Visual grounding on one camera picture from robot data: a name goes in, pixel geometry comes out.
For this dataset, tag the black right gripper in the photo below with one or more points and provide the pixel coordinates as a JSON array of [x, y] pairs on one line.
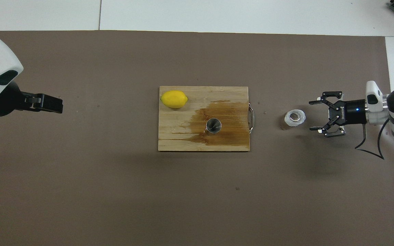
[[352, 112]]

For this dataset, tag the yellow lemon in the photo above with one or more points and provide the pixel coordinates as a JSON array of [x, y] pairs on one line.
[[173, 99]]

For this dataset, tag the brown paper table mat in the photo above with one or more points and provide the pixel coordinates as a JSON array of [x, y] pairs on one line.
[[115, 205]]

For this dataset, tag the steel double jigger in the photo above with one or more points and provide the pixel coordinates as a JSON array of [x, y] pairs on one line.
[[214, 126]]

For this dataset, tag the wooden cutting board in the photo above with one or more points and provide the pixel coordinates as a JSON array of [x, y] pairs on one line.
[[183, 136]]

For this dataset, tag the small clear plastic cup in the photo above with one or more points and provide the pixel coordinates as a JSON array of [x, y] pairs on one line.
[[294, 118]]

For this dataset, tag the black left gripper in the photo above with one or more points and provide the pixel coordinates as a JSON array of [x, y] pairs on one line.
[[7, 102]]

